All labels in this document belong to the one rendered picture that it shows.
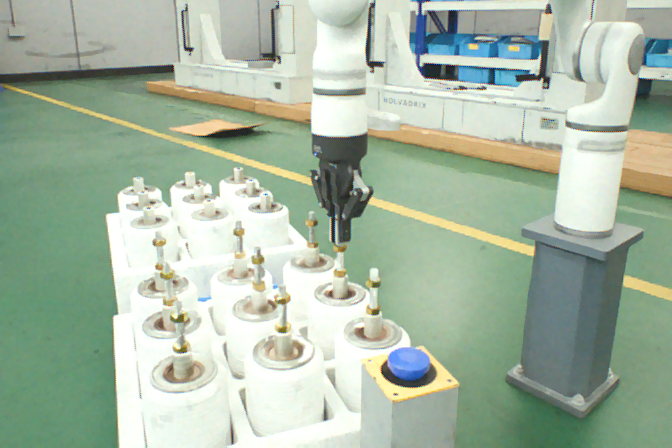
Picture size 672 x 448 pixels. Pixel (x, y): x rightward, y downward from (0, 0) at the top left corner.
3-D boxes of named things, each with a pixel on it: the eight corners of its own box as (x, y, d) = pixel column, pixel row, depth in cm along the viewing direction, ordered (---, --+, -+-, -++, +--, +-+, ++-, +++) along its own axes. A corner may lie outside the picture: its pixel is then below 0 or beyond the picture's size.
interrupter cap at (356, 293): (376, 298, 84) (376, 293, 84) (335, 313, 80) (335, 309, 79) (343, 280, 90) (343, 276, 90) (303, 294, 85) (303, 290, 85)
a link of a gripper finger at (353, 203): (354, 186, 74) (338, 211, 79) (360, 198, 73) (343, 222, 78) (371, 183, 75) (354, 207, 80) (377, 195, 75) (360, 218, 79)
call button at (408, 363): (416, 360, 58) (417, 342, 57) (437, 382, 54) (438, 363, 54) (380, 368, 57) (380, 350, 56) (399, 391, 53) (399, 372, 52)
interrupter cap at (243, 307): (238, 328, 76) (238, 323, 76) (227, 302, 83) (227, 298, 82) (293, 318, 78) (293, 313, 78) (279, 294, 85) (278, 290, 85)
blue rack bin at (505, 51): (521, 56, 594) (523, 35, 588) (557, 58, 568) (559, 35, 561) (494, 58, 562) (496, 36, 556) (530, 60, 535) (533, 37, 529)
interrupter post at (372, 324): (359, 335, 74) (359, 312, 73) (371, 328, 76) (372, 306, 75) (373, 342, 73) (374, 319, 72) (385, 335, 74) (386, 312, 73)
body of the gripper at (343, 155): (299, 124, 79) (300, 190, 81) (332, 134, 72) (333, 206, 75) (345, 118, 83) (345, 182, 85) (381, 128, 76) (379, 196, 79)
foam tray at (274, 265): (264, 257, 161) (261, 195, 155) (313, 322, 126) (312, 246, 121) (114, 281, 146) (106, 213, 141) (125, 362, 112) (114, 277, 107)
